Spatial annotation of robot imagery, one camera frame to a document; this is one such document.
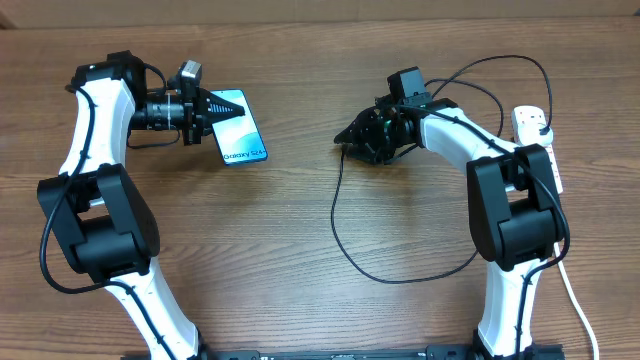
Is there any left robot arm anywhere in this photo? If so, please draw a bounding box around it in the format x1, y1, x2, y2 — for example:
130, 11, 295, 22
37, 51, 247, 359

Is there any Samsung Galaxy smartphone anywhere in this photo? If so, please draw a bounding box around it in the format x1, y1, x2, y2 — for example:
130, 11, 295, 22
212, 89, 268, 166

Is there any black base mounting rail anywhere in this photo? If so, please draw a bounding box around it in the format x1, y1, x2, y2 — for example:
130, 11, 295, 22
119, 343, 566, 360

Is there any white charger plug adapter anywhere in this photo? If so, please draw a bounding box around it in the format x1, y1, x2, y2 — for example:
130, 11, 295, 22
515, 124, 554, 149

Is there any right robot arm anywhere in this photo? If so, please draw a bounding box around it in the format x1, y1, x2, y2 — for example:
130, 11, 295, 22
334, 67, 570, 359

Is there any black USB charging cable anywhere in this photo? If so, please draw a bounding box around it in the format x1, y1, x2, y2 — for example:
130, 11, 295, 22
329, 54, 554, 286

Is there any white power strip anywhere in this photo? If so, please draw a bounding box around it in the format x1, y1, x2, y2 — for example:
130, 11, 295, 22
511, 105, 563, 194

